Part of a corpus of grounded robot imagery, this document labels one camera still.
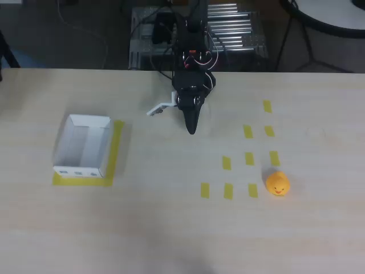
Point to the black furniture leg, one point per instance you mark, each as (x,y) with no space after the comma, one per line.
(7,51)

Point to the yellow rubber duck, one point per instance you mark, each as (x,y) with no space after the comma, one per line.
(277,184)

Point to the white cardboard box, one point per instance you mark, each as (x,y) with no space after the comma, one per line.
(85,142)

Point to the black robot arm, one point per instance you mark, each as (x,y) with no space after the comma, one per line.
(196,34)

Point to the metal roller rack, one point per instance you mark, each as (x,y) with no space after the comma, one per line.
(239,31)

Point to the yellow tape strip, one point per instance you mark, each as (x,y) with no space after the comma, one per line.
(253,190)
(248,131)
(249,158)
(269,131)
(205,190)
(228,191)
(267,106)
(226,163)
(274,158)

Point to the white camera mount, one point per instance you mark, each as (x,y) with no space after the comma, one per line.
(159,108)

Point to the round white table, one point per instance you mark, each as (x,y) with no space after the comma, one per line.
(328,17)

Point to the yellow tape corner frame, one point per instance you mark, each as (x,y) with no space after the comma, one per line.
(112,160)

